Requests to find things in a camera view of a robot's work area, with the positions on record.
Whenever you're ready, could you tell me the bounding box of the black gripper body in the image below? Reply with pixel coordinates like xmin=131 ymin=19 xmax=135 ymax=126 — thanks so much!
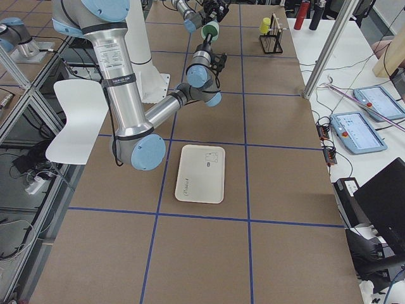
xmin=196 ymin=43 xmax=213 ymax=54
xmin=204 ymin=0 xmax=230 ymax=22

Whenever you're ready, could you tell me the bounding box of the mint green cup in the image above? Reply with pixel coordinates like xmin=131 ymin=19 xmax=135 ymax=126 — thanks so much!
xmin=201 ymin=21 xmax=220 ymax=41

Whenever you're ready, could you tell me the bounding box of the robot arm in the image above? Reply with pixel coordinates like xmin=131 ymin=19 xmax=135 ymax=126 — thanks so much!
xmin=52 ymin=1 xmax=227 ymax=170
xmin=171 ymin=0 xmax=230 ymax=34

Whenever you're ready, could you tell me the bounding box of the yellow cup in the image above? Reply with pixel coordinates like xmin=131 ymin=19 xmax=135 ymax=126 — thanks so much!
xmin=259 ymin=17 xmax=271 ymax=35

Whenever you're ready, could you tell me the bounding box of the cream rabbit serving tray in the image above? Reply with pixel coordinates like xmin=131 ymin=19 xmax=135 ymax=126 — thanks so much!
xmin=175 ymin=144 xmax=225 ymax=204

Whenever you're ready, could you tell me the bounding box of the red bottle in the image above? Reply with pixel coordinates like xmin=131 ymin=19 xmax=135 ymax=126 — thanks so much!
xmin=294 ymin=0 xmax=311 ymax=30

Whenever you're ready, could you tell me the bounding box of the black bottle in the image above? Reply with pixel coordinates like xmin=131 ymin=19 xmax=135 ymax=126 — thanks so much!
xmin=309 ymin=0 xmax=327 ymax=31

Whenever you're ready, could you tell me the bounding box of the white chair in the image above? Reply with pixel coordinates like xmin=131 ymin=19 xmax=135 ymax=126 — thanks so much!
xmin=46 ymin=79 xmax=108 ymax=165

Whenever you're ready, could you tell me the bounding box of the near blue teach pendant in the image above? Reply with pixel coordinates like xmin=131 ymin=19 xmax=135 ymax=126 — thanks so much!
xmin=330 ymin=111 xmax=388 ymax=155

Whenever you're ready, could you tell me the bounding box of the blue teach pendant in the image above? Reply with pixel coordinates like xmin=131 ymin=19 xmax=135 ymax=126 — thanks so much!
xmin=353 ymin=85 xmax=404 ymax=122
xmin=330 ymin=111 xmax=388 ymax=155

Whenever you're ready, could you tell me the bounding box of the far blue teach pendant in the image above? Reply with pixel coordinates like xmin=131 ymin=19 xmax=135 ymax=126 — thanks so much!
xmin=353 ymin=85 xmax=404 ymax=122

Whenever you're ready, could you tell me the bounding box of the metal rod white stand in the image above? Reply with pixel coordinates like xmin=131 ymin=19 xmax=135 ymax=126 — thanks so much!
xmin=323 ymin=83 xmax=404 ymax=132

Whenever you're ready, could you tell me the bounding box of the black laptop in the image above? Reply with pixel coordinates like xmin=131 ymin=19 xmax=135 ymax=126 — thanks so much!
xmin=354 ymin=157 xmax=404 ymax=254

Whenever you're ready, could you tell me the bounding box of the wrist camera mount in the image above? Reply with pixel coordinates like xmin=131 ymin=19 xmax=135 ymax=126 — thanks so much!
xmin=211 ymin=53 xmax=227 ymax=75

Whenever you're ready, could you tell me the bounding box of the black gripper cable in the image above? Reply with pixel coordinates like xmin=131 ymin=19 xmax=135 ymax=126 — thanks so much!
xmin=202 ymin=53 xmax=228 ymax=94

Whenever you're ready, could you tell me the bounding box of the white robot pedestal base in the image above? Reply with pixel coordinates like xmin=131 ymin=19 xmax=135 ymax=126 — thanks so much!
xmin=125 ymin=0 xmax=170 ymax=104

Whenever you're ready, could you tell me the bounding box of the black wire cup rack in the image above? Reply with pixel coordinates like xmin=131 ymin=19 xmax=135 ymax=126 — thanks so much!
xmin=259 ymin=27 xmax=284 ymax=54

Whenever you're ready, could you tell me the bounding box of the aluminium frame post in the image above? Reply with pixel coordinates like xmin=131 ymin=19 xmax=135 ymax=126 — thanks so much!
xmin=302 ymin=0 xmax=359 ymax=99

